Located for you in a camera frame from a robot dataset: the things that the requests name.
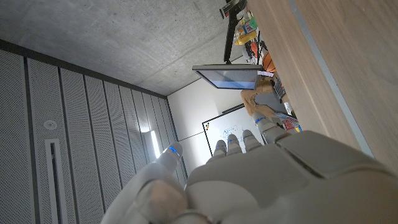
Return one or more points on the round ceiling sensor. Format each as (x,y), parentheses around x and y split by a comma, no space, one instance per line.
(50,124)

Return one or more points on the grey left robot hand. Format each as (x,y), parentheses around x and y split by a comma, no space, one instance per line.
(264,180)

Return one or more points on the yellow bottle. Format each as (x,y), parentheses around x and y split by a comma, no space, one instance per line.
(245,38)

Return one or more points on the whiteboard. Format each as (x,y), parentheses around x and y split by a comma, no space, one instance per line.
(233,127)

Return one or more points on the small black labelled box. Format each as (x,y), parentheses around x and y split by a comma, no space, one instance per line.
(228,10)

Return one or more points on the computer monitor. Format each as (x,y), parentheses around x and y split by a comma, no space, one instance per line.
(230,77)

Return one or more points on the ceiling light strip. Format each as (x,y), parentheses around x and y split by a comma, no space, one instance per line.
(155,143)

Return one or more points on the black keyboard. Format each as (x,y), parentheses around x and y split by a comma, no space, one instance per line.
(279,88)

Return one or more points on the brown jacket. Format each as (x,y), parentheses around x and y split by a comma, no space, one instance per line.
(252,99)

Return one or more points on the ceiling air vent slot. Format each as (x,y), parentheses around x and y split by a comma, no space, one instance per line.
(56,186)

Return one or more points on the green cup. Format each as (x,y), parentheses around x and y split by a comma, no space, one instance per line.
(253,23)

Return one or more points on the small basketball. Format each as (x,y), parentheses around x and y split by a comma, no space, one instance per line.
(269,62)

